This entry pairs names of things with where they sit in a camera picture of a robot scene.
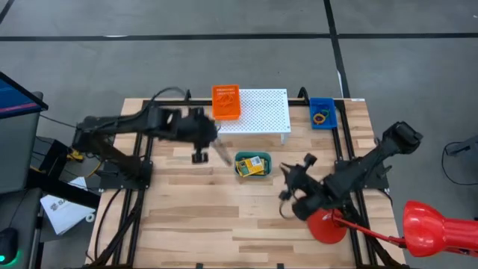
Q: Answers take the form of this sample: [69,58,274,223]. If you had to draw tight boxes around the red desk lamp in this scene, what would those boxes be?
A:
[308,200,478,259]

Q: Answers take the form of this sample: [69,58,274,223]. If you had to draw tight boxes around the computer monitor with blue screen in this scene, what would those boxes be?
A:
[0,71,49,195]

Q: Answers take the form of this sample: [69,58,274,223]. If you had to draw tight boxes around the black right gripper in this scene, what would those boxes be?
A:
[279,152,330,222]

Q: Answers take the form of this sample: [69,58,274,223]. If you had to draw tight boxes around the small white paper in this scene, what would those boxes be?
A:
[69,176,89,190]

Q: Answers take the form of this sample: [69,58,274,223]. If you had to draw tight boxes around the orange plastic basket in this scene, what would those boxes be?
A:
[211,84,242,121]

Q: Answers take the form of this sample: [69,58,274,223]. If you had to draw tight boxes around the teal plastic bin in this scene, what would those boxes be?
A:
[234,150,273,179]

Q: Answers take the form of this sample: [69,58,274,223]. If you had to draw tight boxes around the black floor cable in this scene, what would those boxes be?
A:
[93,186,124,262]

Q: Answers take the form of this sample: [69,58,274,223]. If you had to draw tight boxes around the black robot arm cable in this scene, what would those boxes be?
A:
[149,86,187,109]
[278,197,299,220]

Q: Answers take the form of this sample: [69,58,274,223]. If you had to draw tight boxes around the black computer mouse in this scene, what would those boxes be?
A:
[0,227,19,267]

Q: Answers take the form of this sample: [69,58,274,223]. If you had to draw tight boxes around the large white printed paper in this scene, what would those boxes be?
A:
[40,194,96,236]

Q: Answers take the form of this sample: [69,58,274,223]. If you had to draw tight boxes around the black stand with cable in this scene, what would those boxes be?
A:
[441,133,478,187]

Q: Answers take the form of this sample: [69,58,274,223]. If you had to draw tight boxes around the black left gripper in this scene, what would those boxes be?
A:
[170,106,235,167]

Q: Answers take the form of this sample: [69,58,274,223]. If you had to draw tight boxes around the yellow cable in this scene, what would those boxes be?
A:
[66,148,104,179]

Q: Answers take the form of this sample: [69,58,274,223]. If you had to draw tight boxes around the blue plastic basket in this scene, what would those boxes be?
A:
[309,97,338,131]

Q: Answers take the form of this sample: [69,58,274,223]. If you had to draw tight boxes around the black metal table frame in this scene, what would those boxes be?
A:
[85,87,412,269]

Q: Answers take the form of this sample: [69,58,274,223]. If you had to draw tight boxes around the black side desk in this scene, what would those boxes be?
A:
[0,188,43,269]

